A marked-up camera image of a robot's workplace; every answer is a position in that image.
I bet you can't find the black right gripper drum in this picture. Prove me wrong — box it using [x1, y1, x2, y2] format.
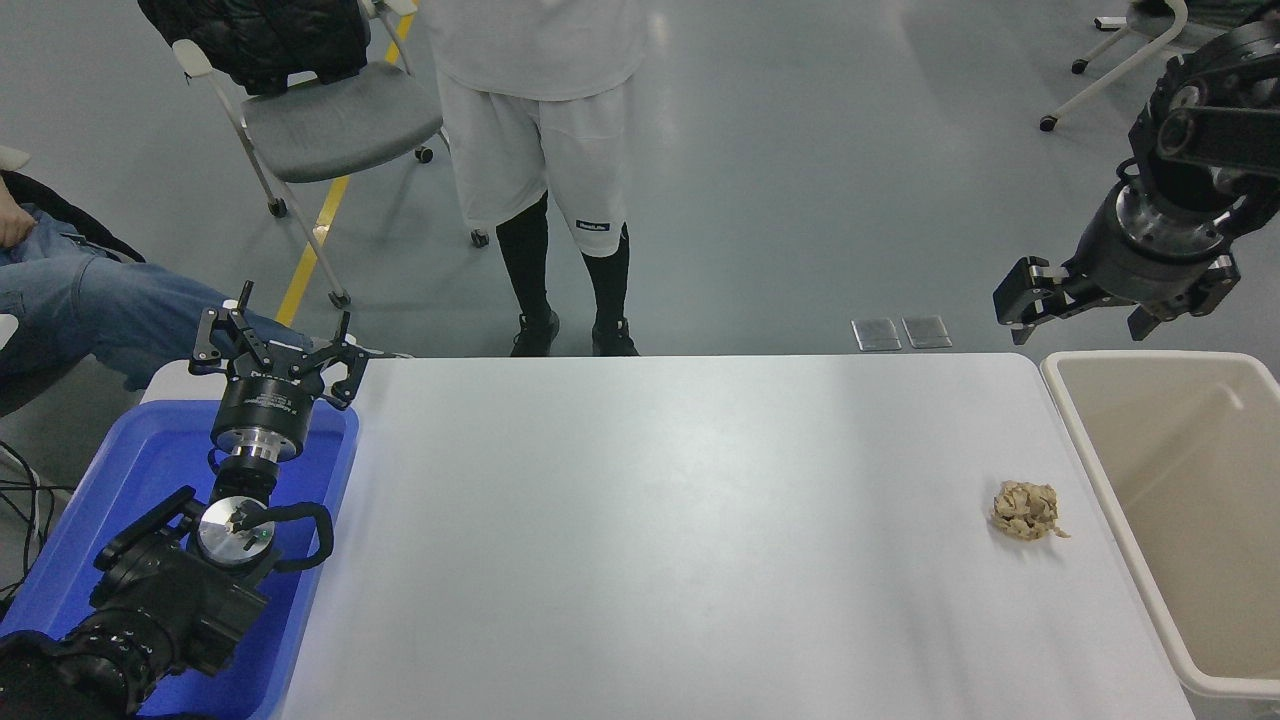
[1075, 215, 1226, 306]

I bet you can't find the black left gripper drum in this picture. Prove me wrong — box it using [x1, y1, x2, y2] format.
[211, 365, 323, 451]

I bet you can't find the tan paper ball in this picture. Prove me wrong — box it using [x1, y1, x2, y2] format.
[990, 480, 1071, 542]

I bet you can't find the person's hand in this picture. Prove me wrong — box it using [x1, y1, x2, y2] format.
[0, 190, 36, 249]

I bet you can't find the white side table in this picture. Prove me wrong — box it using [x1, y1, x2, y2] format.
[140, 360, 223, 406]

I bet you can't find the blue plastic tray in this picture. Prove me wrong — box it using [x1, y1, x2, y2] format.
[0, 400, 359, 720]

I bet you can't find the large pale plastic bin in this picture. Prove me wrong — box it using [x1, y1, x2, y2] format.
[1040, 350, 1280, 720]

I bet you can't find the black padded jacket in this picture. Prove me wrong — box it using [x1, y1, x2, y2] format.
[137, 0, 373, 98]

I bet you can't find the white frame wheeled chair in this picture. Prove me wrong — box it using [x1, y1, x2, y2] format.
[1038, 0, 1251, 133]

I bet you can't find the grey seat chair white frame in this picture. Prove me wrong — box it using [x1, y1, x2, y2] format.
[170, 0, 491, 309]

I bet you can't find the black floor cable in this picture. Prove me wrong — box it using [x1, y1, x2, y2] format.
[0, 440, 76, 601]

